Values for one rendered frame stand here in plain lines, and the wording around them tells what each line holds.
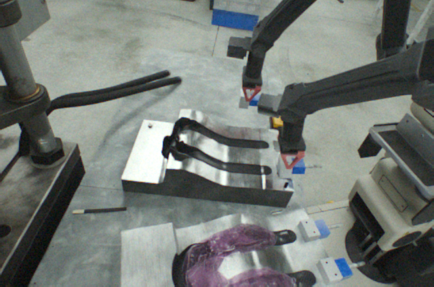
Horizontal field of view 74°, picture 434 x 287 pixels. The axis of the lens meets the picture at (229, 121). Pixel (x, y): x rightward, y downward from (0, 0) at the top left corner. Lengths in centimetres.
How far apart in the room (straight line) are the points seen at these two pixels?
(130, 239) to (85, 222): 21
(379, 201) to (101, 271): 87
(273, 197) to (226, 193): 14
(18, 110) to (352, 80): 78
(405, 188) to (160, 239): 76
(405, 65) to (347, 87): 11
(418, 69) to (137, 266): 62
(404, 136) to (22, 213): 111
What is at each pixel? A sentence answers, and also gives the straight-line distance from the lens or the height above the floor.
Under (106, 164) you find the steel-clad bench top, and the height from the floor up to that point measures 80.
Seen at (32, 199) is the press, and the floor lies 78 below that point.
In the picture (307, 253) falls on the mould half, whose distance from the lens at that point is 84.
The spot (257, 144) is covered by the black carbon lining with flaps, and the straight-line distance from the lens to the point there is 98.
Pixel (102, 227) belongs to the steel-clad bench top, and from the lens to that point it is 89.
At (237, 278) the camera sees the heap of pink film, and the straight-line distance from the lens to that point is 71.
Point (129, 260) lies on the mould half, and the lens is 71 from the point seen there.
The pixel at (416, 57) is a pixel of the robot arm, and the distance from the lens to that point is 46.
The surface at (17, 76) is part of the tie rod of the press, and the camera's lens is 88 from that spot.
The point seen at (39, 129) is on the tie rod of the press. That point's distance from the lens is 99.
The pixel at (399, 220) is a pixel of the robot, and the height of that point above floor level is 80.
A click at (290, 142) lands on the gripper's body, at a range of 81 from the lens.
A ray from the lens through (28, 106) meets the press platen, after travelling 91.
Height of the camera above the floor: 156
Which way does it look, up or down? 41 degrees down
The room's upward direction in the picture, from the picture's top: 11 degrees clockwise
